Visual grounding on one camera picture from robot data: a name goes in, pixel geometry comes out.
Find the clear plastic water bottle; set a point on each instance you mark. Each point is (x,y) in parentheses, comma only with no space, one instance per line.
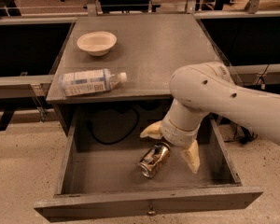
(89,82)

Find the open grey top drawer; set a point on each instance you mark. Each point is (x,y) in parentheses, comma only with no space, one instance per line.
(100,176)

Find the orange soda can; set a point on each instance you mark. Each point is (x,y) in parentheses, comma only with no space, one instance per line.
(154,159)

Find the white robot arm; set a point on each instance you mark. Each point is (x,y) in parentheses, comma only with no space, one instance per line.
(205,88)

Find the grey wooden cabinet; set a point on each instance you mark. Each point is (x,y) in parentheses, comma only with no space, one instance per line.
(149,48)

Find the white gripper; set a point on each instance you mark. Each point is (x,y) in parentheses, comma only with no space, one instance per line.
(177,136)

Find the white paper bowl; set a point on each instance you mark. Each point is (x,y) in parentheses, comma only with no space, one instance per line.
(97,43)

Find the metal drawer knob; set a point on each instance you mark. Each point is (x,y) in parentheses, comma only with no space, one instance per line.
(151,211)

